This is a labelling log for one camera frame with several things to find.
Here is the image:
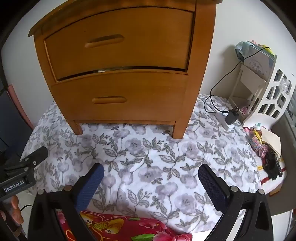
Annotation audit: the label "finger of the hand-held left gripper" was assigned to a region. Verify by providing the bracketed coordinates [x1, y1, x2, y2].
[21, 146, 49, 167]

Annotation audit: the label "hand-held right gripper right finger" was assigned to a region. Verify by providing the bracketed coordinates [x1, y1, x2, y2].
[198, 164, 275, 241]

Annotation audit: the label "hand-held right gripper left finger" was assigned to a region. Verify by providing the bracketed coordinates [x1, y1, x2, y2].
[27, 163, 105, 241]

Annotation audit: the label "wooden sock drawer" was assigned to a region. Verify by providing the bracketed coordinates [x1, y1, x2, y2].
[50, 70, 189, 123]

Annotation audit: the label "person's left hand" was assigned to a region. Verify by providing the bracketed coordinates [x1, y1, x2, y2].
[0, 195, 25, 225]

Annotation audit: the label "dark blue board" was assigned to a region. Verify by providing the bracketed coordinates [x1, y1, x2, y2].
[0, 85, 35, 158]

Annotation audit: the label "white knitted cloth red stripes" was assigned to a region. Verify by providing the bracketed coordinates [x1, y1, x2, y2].
[257, 160, 287, 195]

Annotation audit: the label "white power strip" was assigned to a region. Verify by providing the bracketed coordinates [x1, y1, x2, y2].
[214, 112, 235, 131]

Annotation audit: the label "colourful striped packet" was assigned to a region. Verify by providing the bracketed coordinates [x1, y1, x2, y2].
[248, 134, 266, 151]

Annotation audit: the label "black cloth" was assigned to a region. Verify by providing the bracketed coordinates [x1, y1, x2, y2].
[262, 151, 282, 181]

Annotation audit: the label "red floral blanket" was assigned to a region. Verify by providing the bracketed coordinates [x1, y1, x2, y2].
[55, 209, 193, 241]

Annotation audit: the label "black charger adapter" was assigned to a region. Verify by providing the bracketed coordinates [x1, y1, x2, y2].
[225, 107, 240, 126]

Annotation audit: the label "white cutout rack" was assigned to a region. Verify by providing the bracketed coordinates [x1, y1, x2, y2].
[228, 54, 296, 128]

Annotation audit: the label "wooden nightstand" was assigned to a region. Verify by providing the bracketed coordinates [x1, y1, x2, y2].
[28, 0, 223, 139]

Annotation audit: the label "wooden drawer with gap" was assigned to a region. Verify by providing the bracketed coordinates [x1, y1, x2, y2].
[43, 7, 195, 81]

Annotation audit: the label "white printed box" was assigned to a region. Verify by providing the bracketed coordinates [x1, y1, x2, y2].
[243, 44, 277, 79]

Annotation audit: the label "crumpled plastic bag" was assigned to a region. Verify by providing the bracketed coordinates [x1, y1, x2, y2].
[235, 41, 255, 61]

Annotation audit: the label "black charger cable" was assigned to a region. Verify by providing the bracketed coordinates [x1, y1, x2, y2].
[204, 46, 271, 114]

